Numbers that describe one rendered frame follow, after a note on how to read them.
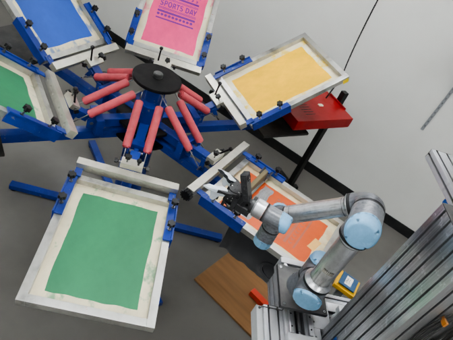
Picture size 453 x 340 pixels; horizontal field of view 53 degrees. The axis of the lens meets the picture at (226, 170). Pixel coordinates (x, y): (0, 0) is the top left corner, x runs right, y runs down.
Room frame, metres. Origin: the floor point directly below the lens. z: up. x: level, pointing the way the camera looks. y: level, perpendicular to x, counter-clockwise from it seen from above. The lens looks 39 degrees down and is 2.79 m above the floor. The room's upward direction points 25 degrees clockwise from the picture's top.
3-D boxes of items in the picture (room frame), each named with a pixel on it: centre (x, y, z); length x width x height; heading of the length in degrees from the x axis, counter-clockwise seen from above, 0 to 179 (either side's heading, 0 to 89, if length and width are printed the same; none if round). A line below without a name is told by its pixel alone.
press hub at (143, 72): (2.38, 0.63, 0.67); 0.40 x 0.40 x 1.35
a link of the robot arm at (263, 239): (1.29, -0.25, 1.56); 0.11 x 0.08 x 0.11; 171
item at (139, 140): (2.38, 0.63, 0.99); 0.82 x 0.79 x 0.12; 74
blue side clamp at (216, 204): (1.88, -0.08, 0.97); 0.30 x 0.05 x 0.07; 74
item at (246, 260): (1.89, -0.39, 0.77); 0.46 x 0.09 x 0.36; 74
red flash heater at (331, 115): (3.36, -0.40, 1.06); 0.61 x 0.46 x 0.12; 134
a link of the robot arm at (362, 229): (1.23, -0.51, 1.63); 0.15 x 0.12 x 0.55; 171
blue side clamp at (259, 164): (2.42, -0.23, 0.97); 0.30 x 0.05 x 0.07; 74
